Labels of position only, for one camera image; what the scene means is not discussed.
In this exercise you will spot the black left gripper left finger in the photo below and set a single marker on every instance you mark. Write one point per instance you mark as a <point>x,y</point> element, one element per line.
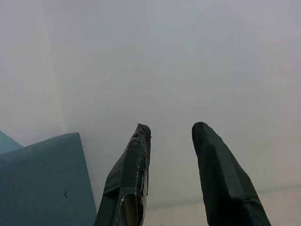
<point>131,164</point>

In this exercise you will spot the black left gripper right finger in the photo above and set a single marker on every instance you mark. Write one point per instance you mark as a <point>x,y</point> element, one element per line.
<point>223,176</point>

